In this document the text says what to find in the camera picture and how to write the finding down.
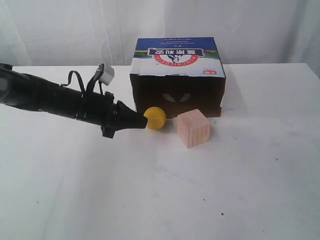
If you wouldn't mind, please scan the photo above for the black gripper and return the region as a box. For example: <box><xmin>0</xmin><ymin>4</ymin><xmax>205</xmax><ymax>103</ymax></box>
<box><xmin>76</xmin><ymin>91</ymin><xmax>148</xmax><ymax>138</ymax></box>

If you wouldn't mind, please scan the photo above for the yellow tennis ball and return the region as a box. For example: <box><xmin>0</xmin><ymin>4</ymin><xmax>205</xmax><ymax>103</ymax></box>
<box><xmin>143</xmin><ymin>106</ymin><xmax>167</xmax><ymax>130</ymax></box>

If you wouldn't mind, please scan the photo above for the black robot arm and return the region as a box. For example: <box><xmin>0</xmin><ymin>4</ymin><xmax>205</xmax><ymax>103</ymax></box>
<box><xmin>0</xmin><ymin>63</ymin><xmax>148</xmax><ymax>139</ymax></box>

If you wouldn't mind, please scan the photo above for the printed cardboard box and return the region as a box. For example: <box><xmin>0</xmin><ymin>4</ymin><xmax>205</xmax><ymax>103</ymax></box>
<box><xmin>129</xmin><ymin>36</ymin><xmax>226</xmax><ymax>119</ymax></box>

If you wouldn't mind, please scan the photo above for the light wooden cube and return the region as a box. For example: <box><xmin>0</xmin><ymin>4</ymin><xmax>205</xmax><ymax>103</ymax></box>
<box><xmin>176</xmin><ymin>109</ymin><xmax>211</xmax><ymax>149</ymax></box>

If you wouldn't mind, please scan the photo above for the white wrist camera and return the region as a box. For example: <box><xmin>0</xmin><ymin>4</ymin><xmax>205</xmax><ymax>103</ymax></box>
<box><xmin>94</xmin><ymin>63</ymin><xmax>115</xmax><ymax>86</ymax></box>

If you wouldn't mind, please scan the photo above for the black camera cable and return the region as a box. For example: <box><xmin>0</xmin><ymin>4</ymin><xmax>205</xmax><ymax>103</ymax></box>
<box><xmin>61</xmin><ymin>70</ymin><xmax>86</xmax><ymax>95</ymax></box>

